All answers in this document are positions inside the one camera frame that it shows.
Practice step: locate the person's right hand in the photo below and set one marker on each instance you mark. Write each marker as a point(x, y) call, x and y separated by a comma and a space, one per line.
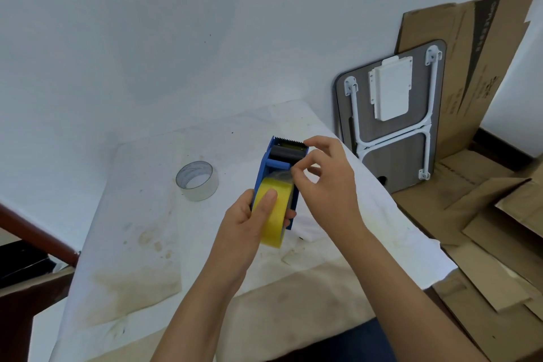
point(335, 196)

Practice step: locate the person's left hand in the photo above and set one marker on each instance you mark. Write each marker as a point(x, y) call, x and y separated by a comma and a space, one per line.
point(237, 238)

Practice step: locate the person's right middle finger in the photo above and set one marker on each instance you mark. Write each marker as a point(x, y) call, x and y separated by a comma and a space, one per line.
point(324, 141)

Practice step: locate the person's left thumb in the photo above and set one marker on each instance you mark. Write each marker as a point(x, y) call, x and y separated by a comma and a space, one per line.
point(265, 204)

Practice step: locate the person's right thumb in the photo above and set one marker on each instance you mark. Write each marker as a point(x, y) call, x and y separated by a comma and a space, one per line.
point(302, 185)

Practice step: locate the yellow tape roll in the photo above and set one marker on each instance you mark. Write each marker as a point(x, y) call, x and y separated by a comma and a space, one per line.
point(280, 226)

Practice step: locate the blue tape dispenser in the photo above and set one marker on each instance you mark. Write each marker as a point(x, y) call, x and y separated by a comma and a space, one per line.
point(264, 166)

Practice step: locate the person's right forearm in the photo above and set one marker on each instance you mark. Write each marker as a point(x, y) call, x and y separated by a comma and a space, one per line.
point(403, 298)

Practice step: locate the person's left forearm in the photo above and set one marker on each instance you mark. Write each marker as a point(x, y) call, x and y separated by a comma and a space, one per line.
point(199, 315)

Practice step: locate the clear tape roll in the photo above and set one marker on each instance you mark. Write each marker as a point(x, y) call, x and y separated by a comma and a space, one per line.
point(204, 194)

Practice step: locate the white stained paper sheet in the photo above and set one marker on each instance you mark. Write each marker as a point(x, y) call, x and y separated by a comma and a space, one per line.
point(203, 230)

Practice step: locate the grey folding table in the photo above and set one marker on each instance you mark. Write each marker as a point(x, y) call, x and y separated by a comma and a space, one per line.
point(392, 162)

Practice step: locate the white plastic drawer box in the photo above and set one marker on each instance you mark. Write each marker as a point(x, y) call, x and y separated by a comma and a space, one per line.
point(391, 88)

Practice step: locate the tall printed cardboard sheet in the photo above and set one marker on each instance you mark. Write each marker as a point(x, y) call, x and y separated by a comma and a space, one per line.
point(466, 77)

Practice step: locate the dark blue trousers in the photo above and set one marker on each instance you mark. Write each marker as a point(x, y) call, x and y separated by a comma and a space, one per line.
point(352, 342)

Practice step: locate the long cardboard flap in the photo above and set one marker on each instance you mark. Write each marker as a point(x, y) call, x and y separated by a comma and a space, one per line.
point(492, 268)

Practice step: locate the small folded cardboard piece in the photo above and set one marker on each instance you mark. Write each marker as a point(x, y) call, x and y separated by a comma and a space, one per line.
point(524, 204)

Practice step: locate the large flattened cardboard box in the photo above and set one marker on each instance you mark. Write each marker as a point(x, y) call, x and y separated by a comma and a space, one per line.
point(475, 323)

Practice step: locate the brown wooden handrail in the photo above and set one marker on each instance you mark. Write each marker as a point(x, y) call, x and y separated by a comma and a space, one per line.
point(38, 233)

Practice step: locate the dark brown wooden panel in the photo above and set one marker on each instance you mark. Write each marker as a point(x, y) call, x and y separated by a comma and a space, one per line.
point(25, 311)

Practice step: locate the white folding leg frame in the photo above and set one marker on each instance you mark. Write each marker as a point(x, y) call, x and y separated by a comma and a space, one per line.
point(428, 94)

